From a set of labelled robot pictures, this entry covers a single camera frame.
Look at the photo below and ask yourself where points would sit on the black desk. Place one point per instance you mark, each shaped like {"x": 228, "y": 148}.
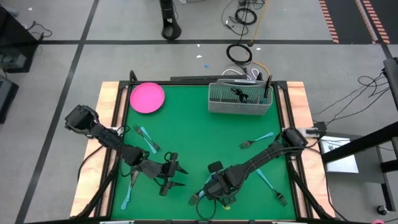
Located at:
{"x": 12, "y": 37}

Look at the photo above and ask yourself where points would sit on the black power strip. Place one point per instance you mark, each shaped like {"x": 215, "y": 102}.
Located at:
{"x": 202, "y": 78}

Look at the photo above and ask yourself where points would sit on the black floor stand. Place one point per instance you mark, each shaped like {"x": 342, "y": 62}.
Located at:
{"x": 166, "y": 9}

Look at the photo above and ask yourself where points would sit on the black upright post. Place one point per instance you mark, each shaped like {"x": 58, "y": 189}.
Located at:
{"x": 392, "y": 81}

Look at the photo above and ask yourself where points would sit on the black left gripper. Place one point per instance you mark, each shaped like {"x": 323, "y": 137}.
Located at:
{"x": 171, "y": 169}

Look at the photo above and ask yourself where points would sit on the yellow tape tag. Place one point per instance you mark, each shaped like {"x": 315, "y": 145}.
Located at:
{"x": 228, "y": 206}

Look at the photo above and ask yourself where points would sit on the green table mat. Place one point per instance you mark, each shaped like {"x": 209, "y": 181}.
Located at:
{"x": 186, "y": 140}

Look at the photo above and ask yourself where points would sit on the pink round object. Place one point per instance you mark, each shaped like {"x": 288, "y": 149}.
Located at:
{"x": 377, "y": 221}

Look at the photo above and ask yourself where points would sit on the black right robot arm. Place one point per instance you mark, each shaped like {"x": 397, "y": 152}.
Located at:
{"x": 264, "y": 155}

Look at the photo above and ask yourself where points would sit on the grey plastic cutlery basket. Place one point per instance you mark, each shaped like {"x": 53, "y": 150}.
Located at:
{"x": 224, "y": 107}

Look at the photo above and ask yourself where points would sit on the black caster wheel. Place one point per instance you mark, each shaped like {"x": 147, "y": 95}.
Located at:
{"x": 382, "y": 210}

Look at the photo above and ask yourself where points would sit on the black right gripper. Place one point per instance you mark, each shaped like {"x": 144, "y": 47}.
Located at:
{"x": 224, "y": 183}

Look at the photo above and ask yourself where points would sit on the pink round plate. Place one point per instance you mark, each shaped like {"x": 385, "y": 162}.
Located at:
{"x": 147, "y": 96}

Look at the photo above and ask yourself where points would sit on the black stand leg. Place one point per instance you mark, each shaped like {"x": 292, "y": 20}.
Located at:
{"x": 387, "y": 186}

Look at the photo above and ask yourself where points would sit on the black box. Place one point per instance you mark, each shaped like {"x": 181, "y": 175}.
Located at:
{"x": 6, "y": 99}

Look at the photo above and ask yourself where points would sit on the black diagonal table strut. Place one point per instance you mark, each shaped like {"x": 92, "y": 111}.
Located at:
{"x": 306, "y": 186}
{"x": 100, "y": 186}

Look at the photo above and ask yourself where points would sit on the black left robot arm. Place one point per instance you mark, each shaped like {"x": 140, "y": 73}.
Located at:
{"x": 105, "y": 137}

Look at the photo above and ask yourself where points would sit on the black slanted beam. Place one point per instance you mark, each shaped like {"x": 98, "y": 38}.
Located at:
{"x": 390, "y": 130}

